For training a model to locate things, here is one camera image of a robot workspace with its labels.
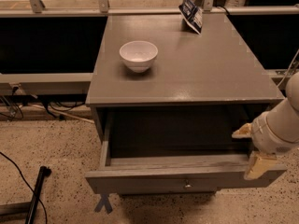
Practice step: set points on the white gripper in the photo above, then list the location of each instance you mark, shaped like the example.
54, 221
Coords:
261, 135

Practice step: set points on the white ceramic bowl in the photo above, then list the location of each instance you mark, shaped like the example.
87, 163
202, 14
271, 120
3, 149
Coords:
138, 55

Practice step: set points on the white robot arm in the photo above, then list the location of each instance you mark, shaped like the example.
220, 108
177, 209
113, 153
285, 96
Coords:
284, 118

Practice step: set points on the black metal stand leg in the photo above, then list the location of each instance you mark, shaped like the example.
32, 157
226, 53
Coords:
27, 208

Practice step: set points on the grey top drawer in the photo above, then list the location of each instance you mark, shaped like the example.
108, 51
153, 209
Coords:
173, 149

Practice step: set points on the metal railing frame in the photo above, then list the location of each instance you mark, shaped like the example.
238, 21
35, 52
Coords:
71, 82

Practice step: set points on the blue white snack bag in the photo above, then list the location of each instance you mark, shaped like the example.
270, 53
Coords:
192, 14

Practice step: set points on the blue tape cross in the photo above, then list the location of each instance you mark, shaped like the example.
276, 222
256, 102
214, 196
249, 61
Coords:
104, 203

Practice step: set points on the grey drawer cabinet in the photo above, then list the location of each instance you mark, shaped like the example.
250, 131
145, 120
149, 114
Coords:
213, 68

